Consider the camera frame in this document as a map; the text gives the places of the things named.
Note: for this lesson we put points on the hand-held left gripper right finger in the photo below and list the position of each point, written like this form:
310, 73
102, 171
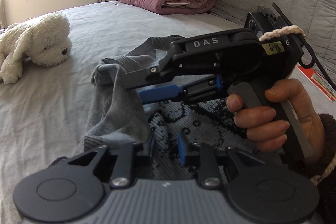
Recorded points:
182, 150

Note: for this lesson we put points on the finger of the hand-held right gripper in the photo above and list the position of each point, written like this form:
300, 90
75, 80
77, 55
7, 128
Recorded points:
141, 75
157, 94

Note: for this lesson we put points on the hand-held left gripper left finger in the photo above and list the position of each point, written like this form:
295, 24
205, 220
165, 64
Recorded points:
150, 148

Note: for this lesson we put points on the grey knit sweater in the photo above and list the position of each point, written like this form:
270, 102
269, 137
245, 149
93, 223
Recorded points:
118, 113

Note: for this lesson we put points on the person's right hand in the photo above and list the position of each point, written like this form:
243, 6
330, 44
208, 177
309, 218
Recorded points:
262, 121

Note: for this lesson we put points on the red booklet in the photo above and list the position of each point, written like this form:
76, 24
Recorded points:
319, 81

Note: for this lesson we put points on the white plush dog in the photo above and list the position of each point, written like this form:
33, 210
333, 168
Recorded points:
34, 43

